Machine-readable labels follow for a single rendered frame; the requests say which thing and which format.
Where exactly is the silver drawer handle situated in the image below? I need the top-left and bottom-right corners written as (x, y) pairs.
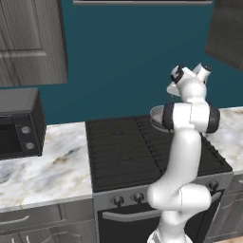
top-left (0, 215), bottom-right (31, 227)

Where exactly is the black microwave oven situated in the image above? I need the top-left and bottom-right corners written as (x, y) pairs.
top-left (0, 87), bottom-right (47, 161)

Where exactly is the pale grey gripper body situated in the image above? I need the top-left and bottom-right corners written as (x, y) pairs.
top-left (166, 82), bottom-right (180, 98)

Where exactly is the black oven door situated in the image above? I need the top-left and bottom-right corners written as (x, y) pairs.
top-left (96, 189), bottom-right (226, 243)

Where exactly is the black and silver stove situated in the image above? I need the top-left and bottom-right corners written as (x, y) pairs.
top-left (84, 113), bottom-right (235, 243)

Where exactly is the silver oven door handle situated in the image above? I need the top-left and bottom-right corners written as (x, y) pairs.
top-left (101, 191), bottom-right (223, 223)

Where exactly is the grey wooden wall cupboard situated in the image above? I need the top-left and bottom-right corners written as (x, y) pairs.
top-left (0, 0), bottom-right (69, 89)

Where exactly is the silver pot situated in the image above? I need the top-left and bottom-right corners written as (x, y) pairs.
top-left (149, 104), bottom-right (174, 133)

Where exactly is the dark grey wall cupboard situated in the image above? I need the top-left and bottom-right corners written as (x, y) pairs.
top-left (204, 0), bottom-right (243, 72)

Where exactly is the grey drawer front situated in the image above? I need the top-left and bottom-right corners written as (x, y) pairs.
top-left (227, 172), bottom-right (243, 196)
top-left (0, 203), bottom-right (64, 237)
top-left (58, 197), bottom-right (96, 223)

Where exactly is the black stove knob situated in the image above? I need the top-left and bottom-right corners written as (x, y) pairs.
top-left (112, 195), bottom-right (125, 208)
top-left (132, 192), bottom-right (146, 205)
top-left (206, 179), bottom-right (220, 193)

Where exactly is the grey cupboard door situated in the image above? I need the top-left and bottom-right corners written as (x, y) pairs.
top-left (0, 233), bottom-right (24, 243)
top-left (18, 218), bottom-right (98, 243)
top-left (205, 191), bottom-right (243, 243)

